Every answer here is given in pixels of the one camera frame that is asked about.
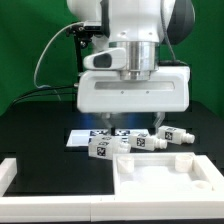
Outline grey camera cable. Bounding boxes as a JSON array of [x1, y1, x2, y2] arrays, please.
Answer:
[[33, 21, 84, 102]]

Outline black cables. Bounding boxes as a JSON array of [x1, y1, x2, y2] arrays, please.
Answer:
[[9, 85, 81, 108]]

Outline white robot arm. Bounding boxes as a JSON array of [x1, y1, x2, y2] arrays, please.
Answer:
[[66, 0, 195, 133]]

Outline white marker sheet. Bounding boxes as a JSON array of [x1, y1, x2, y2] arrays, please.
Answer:
[[65, 128, 151, 148]]

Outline black camera on stand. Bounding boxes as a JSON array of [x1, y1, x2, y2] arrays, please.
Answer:
[[65, 19, 104, 103]]

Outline white obstacle fence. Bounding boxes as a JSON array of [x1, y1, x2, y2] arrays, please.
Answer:
[[0, 158, 224, 223]]

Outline white square table top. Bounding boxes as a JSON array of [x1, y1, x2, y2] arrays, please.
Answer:
[[113, 152, 224, 202]]

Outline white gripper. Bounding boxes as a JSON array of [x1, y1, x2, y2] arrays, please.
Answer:
[[77, 48, 190, 133]]

